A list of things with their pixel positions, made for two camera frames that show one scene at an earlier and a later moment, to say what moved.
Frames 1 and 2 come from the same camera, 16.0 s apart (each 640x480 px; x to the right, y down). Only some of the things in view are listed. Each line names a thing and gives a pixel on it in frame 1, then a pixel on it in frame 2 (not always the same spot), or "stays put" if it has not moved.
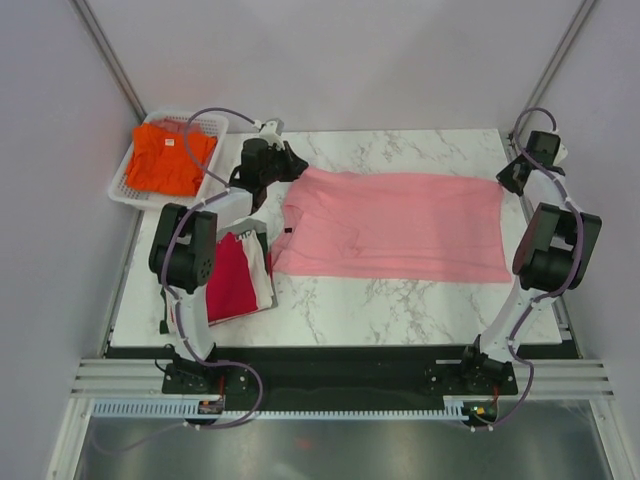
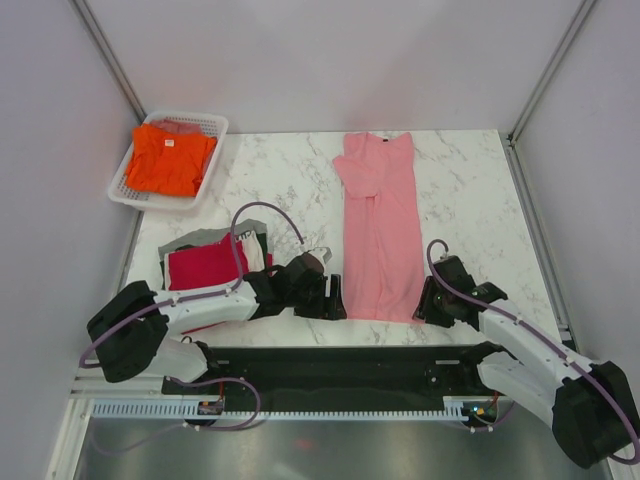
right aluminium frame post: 554,66 stays put
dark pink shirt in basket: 195,128 stays put
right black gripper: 505,179 → 424,307
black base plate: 339,377 stays put
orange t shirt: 160,162 stays put
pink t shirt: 392,226 → 382,245
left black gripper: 295,167 → 332,308
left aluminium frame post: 102,40 stays put
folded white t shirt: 259,267 stays put
